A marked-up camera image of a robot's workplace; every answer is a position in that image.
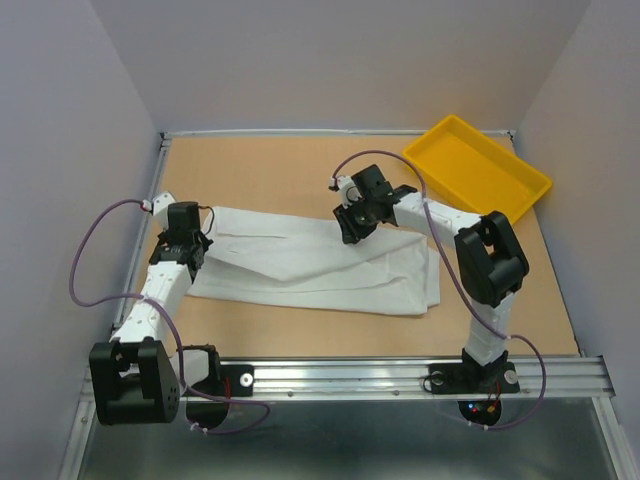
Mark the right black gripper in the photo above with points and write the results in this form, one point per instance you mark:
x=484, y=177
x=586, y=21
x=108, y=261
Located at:
x=350, y=232

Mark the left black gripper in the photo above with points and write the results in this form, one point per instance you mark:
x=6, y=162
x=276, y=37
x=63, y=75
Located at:
x=203, y=240

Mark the white long sleeve shirt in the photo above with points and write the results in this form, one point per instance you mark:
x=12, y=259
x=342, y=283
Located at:
x=292, y=261

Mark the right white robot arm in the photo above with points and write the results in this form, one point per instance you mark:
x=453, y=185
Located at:
x=488, y=273

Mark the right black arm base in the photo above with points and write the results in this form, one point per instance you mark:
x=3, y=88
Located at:
x=465, y=379

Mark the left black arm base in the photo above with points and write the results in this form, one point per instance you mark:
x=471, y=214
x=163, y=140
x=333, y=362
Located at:
x=228, y=380

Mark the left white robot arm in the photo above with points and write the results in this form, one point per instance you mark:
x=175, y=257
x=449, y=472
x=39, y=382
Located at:
x=135, y=380

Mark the yellow plastic bin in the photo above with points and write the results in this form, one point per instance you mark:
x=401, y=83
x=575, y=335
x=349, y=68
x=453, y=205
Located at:
x=473, y=172

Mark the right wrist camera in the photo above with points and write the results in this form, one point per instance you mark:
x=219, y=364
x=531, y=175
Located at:
x=346, y=188

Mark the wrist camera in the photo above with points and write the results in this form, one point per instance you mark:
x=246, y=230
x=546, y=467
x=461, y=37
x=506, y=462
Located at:
x=158, y=207
x=346, y=188

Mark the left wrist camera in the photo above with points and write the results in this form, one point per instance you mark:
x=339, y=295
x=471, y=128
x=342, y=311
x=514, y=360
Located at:
x=158, y=207

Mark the aluminium mounting rail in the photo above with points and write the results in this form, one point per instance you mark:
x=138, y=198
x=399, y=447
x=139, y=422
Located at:
x=399, y=379

